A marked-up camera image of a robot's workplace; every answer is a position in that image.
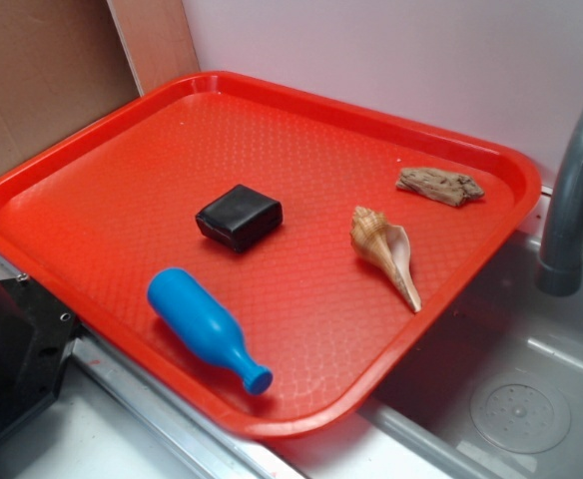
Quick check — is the tan spiral conch shell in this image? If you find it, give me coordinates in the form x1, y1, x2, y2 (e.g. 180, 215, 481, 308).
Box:
349, 206, 422, 313

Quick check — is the black wrapped block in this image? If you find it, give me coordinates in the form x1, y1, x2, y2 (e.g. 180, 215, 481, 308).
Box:
195, 185, 284, 252

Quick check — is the blue plastic bottle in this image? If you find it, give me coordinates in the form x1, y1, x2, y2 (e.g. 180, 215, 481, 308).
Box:
147, 267, 274, 395

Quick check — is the brown driftwood piece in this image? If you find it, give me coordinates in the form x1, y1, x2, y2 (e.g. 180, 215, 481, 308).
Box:
395, 167, 485, 208

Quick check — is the red plastic tray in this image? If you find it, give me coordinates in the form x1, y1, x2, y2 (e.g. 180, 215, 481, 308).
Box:
0, 72, 541, 439

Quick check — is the grey toy sink basin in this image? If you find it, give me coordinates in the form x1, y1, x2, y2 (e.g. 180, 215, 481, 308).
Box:
271, 229, 583, 479

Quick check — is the grey toy faucet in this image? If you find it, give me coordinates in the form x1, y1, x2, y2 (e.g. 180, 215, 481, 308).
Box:
536, 111, 583, 296

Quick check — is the brown cardboard panel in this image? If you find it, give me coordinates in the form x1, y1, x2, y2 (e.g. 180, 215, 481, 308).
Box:
0, 1, 199, 176

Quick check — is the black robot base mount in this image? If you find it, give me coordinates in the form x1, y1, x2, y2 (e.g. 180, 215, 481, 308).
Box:
0, 276, 78, 441

